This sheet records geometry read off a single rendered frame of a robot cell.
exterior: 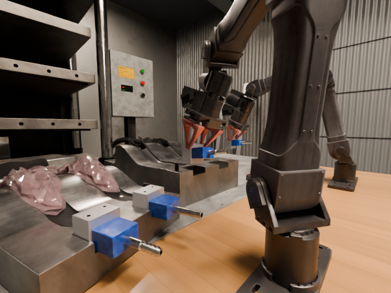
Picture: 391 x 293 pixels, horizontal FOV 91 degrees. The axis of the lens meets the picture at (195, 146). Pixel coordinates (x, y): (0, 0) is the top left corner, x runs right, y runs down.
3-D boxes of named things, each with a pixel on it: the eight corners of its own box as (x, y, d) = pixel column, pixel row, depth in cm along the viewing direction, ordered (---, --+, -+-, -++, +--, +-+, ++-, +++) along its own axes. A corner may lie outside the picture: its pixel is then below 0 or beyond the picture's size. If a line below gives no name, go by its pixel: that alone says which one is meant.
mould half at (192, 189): (238, 186, 65) (238, 146, 64) (180, 208, 47) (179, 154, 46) (155, 165, 100) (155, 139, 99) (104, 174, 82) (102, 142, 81)
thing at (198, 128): (173, 142, 51) (185, 109, 49) (192, 145, 56) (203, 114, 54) (188, 153, 47) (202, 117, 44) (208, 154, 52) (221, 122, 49)
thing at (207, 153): (233, 163, 46) (231, 140, 47) (220, 163, 43) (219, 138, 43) (194, 163, 55) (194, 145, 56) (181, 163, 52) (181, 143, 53)
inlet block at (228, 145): (254, 147, 89) (253, 136, 89) (250, 148, 85) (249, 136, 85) (229, 147, 97) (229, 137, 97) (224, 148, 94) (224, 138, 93)
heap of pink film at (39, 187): (128, 188, 44) (127, 155, 43) (37, 222, 29) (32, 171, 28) (65, 175, 56) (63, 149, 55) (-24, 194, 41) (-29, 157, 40)
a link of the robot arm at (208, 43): (191, 90, 56) (194, 45, 52) (219, 92, 59) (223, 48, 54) (202, 95, 46) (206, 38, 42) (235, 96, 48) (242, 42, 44)
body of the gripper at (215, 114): (182, 114, 49) (192, 85, 47) (209, 120, 56) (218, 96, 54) (199, 122, 45) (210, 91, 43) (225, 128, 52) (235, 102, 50)
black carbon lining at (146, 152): (213, 165, 65) (213, 138, 64) (176, 174, 53) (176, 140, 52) (155, 155, 89) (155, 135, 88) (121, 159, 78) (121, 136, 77)
